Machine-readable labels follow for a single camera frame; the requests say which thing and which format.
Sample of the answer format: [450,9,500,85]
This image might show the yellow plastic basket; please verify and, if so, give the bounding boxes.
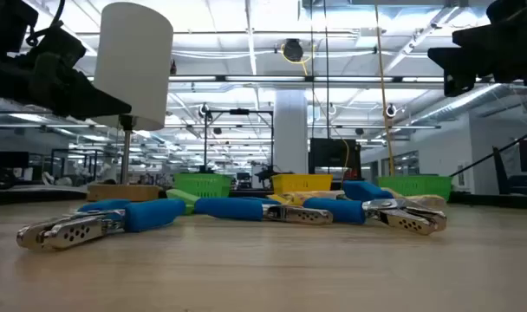
[271,173,335,196]

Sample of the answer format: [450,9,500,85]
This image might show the tall black metal frame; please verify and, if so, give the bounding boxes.
[201,107,275,173]

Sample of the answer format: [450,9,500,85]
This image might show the green eraser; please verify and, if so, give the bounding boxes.
[166,188,202,205]

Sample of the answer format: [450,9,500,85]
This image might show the yellow cable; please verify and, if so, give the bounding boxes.
[373,0,396,177]

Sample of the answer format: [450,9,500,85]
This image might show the black office chair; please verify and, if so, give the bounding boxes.
[491,146,527,196]

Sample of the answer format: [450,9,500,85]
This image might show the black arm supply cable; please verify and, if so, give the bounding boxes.
[448,125,527,179]

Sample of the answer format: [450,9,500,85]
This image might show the black equipment cabinet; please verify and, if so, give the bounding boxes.
[308,137,362,181]

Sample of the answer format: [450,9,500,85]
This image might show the white table lamp wooden base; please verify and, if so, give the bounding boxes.
[87,2,174,203]

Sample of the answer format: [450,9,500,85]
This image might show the white building column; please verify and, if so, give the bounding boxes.
[273,88,309,174]

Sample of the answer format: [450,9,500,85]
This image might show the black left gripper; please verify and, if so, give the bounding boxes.
[0,55,133,121]

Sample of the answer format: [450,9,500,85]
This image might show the blue-handled pliers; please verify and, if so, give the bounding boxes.
[15,198,187,253]
[193,196,335,226]
[302,180,448,237]

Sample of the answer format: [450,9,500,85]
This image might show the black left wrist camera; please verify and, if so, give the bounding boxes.
[29,26,88,70]

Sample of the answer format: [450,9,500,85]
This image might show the green plastic basket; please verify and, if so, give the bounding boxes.
[172,172,234,199]
[377,174,453,202]

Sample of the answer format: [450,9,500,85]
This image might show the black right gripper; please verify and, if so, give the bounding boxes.
[427,0,527,97]

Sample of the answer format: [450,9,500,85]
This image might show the black left camera cable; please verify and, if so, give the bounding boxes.
[24,0,68,47]

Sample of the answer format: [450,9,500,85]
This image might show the black ceiling cable reel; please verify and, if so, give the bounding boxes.
[282,37,306,63]

